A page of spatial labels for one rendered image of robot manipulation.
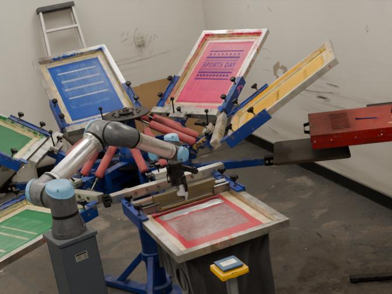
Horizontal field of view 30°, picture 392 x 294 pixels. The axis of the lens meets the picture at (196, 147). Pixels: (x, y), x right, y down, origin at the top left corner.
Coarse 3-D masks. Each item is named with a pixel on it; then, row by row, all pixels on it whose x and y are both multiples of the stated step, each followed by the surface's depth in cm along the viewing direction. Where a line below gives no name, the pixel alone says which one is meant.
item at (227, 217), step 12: (192, 204) 390; (216, 204) 385; (228, 204) 383; (204, 216) 372; (216, 216) 370; (228, 216) 367; (240, 216) 365; (252, 216) 363; (216, 228) 356; (228, 228) 354; (240, 228) 352
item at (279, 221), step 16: (240, 192) 386; (256, 208) 369; (144, 224) 366; (272, 224) 343; (288, 224) 346; (160, 240) 345; (224, 240) 334; (240, 240) 337; (176, 256) 327; (192, 256) 329
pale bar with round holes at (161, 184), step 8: (200, 168) 417; (208, 168) 415; (216, 168) 417; (192, 176) 414; (200, 176) 414; (208, 176) 416; (144, 184) 406; (152, 184) 404; (160, 184) 406; (168, 184) 408; (120, 192) 399; (128, 192) 399; (136, 192) 403; (144, 192) 403; (152, 192) 405; (112, 200) 396
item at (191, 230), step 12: (156, 216) 382; (180, 216) 377; (192, 216) 374; (168, 228) 365; (180, 228) 363; (192, 228) 360; (204, 228) 358; (180, 240) 349; (192, 240) 347; (204, 240) 345
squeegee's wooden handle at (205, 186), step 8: (192, 184) 389; (200, 184) 389; (208, 184) 391; (168, 192) 383; (176, 192) 384; (192, 192) 388; (200, 192) 390; (160, 200) 382; (168, 200) 383; (176, 200) 385; (160, 208) 383
